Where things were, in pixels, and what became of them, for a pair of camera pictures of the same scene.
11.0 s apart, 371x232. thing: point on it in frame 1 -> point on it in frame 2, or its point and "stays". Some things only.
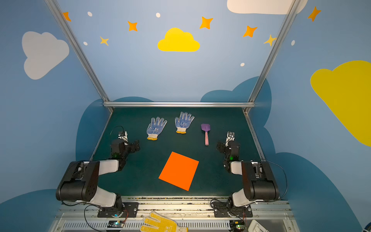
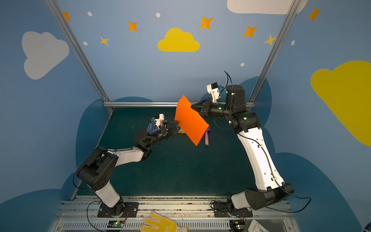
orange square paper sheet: [179, 170] -> [190, 121]
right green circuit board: [238, 225] stays
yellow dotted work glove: [163, 224] stays
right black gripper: [221, 146] -> [206, 107]
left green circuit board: [116, 224] stays
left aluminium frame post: [80, 52] stays
